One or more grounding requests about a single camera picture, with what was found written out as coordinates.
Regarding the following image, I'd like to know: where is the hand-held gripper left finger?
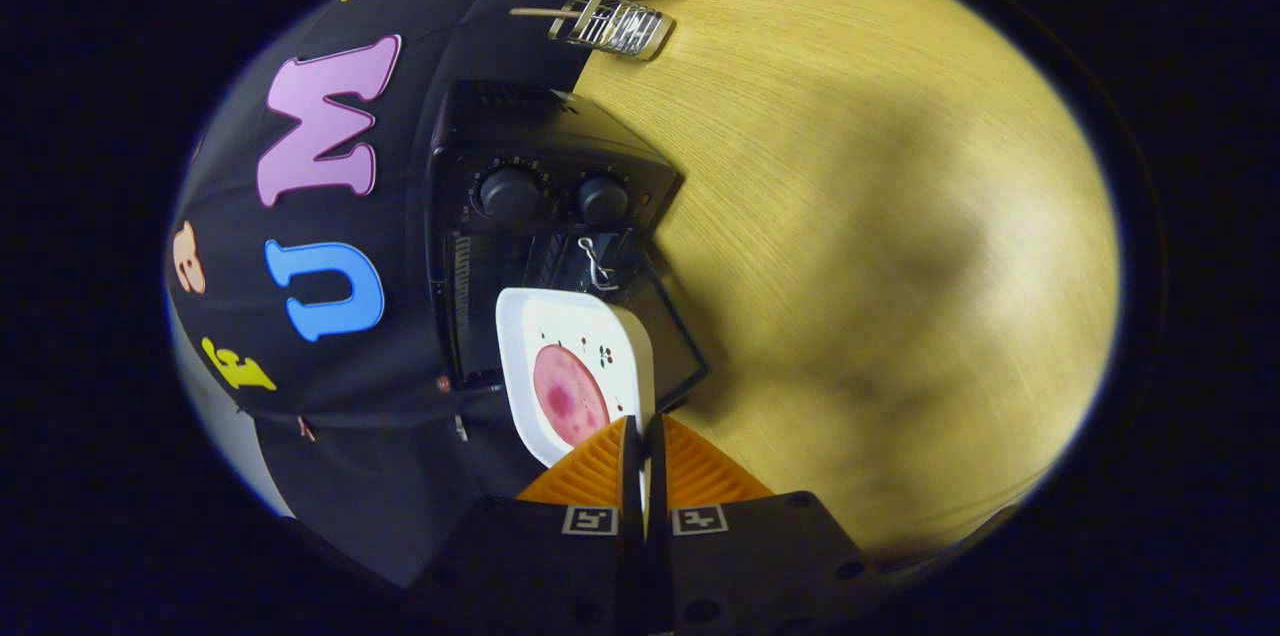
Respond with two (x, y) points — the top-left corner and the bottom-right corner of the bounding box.
(400, 416), (646, 636)

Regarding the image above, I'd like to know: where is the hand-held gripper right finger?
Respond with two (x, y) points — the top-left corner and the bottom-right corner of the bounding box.
(648, 414), (881, 636)

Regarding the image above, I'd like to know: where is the pink ham slice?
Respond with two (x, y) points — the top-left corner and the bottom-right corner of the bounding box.
(533, 344), (611, 448)

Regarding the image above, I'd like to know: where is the white square plate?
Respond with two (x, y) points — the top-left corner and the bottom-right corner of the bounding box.
(496, 287), (656, 469)

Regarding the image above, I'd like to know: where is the black toaster oven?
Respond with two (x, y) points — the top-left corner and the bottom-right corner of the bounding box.
(428, 81), (709, 412)

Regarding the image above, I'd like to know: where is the black backdrop cloth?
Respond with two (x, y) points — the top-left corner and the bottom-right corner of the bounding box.
(165, 0), (601, 587)

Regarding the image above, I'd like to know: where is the clear ribbed glass holder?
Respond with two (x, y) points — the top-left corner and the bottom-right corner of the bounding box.
(548, 0), (673, 60)

